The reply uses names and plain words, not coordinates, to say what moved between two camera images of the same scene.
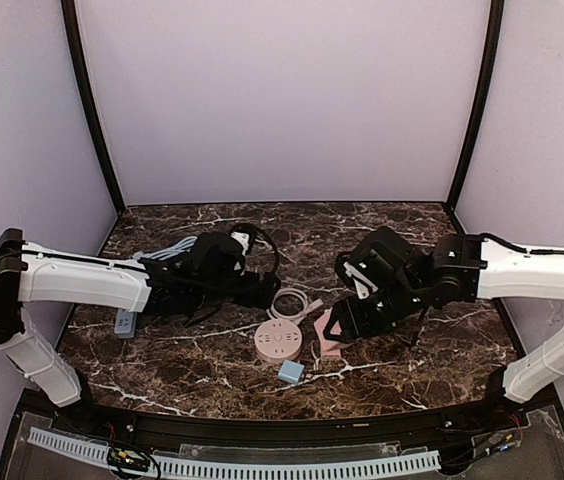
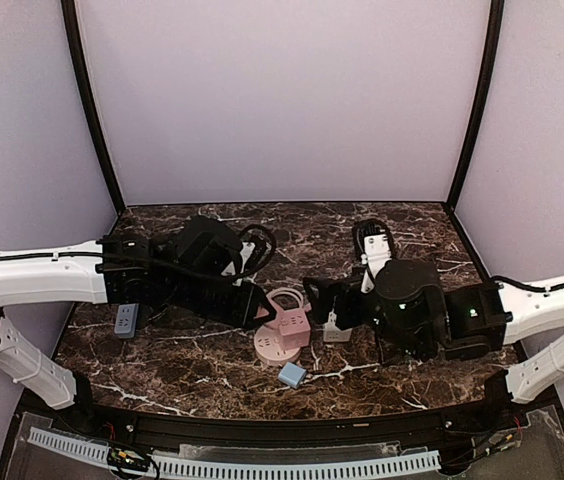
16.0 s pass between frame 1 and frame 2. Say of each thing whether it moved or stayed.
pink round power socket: stayed
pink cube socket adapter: moved
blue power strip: stayed
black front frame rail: stayed
